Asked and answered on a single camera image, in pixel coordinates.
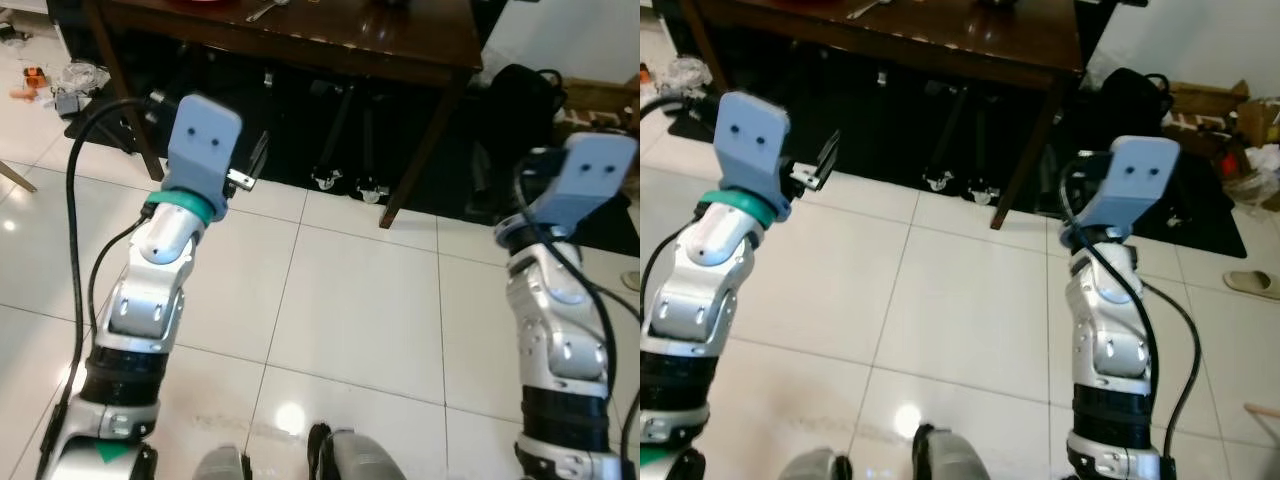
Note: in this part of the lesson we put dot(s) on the crumpled clear plastic wrap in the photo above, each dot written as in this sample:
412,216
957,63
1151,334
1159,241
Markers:
688,72
80,75

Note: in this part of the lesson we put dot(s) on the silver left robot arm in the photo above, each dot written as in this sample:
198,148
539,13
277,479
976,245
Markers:
150,300
700,290

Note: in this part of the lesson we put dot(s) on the black bag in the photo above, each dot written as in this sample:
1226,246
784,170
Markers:
1130,100
520,100

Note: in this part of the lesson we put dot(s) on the light wooden furniture leg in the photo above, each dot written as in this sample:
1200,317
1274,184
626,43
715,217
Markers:
18,176

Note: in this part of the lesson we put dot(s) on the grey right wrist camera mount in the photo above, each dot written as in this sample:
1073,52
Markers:
1140,180
590,175

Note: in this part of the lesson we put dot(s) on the grey robot right leg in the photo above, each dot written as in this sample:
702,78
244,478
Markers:
955,458
360,458

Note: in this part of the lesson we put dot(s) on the white plastic bag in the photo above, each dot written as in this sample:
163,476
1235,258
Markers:
1260,175

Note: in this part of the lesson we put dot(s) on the grey robot leg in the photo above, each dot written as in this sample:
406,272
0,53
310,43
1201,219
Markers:
222,465
955,458
815,466
360,458

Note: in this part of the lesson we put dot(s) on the black office chair base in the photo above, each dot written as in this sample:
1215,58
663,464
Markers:
322,180
938,180

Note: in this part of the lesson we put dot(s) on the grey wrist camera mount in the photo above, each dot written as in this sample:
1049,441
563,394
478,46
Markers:
1140,180
590,175
205,140
752,140

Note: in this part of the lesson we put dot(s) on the dark brown wooden table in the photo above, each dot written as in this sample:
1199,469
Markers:
300,40
950,40

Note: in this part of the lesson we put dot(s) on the brown paper bag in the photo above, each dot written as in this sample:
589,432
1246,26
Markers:
1260,120

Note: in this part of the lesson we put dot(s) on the grey robot left leg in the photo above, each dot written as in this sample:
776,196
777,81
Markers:
815,466
222,465

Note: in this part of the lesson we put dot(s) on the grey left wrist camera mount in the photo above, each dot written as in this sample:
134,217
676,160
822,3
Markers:
752,140
205,140

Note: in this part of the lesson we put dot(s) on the beige slipper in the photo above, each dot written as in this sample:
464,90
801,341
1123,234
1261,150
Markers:
1252,285

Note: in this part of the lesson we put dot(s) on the black floor mat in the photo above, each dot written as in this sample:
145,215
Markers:
1200,220

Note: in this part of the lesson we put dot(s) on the brown cardboard box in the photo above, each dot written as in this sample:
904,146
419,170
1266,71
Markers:
600,100
1205,100

